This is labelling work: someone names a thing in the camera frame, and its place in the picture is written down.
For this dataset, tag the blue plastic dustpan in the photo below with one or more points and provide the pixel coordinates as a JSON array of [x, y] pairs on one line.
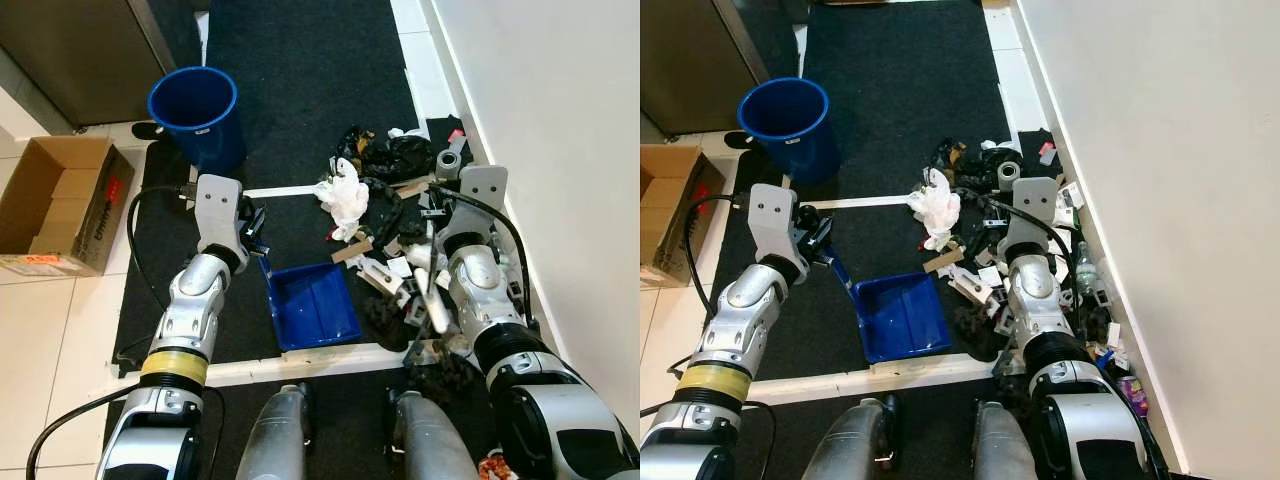
[[315, 305], [900, 318]]

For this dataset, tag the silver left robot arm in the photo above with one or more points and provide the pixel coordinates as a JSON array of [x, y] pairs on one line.
[[735, 320], [190, 310]]

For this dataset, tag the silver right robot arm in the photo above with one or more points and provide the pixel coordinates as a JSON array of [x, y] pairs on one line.
[[480, 295], [1040, 300]]

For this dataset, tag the black floor mat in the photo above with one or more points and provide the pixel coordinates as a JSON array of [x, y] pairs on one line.
[[290, 225], [870, 235], [300, 60], [900, 70]]

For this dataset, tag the grey tape roll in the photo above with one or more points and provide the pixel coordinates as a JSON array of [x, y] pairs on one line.
[[1009, 175], [450, 162]]

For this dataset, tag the crumpled white paper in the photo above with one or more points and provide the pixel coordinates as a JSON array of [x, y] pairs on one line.
[[345, 197], [935, 207]]

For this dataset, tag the crumpled black plastic bag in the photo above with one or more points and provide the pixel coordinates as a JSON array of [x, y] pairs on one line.
[[395, 155], [965, 165]]

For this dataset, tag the brown cardboard scrap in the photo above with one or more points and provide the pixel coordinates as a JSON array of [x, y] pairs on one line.
[[352, 250], [944, 260]]

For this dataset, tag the clear plastic bottle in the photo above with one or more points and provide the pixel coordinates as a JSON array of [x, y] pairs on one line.
[[1086, 268]]

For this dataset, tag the blue plastic bucket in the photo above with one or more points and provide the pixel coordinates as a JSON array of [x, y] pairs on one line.
[[200, 115], [790, 130]]

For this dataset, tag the open brown cardboard box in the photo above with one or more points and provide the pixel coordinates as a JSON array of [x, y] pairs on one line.
[[675, 215], [60, 205]]

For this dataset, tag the grey robot left leg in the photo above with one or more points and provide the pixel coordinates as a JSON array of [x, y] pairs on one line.
[[275, 435], [850, 440]]

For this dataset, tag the grey robot leg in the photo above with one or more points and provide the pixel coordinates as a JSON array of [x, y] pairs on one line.
[[275, 435], [430, 440], [850, 440], [1003, 445]]

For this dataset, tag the dark grey cabinet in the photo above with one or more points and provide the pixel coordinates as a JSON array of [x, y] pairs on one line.
[[80, 50], [700, 60]]

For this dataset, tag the purple snack packet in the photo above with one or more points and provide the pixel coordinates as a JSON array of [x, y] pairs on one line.
[[1135, 393]]

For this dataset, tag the grey robot right leg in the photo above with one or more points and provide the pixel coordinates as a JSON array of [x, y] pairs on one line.
[[1003, 445], [430, 440]]

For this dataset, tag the red snack wrapper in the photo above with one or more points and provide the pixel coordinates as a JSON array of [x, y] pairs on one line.
[[491, 467]]

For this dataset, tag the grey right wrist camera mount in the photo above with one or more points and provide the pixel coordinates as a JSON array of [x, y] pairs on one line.
[[1035, 205], [485, 195]]

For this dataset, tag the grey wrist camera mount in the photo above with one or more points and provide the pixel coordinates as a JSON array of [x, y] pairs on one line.
[[772, 220], [1035, 205], [218, 210], [485, 195]]

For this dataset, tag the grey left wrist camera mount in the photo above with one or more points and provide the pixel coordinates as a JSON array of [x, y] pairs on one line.
[[218, 210], [772, 220]]

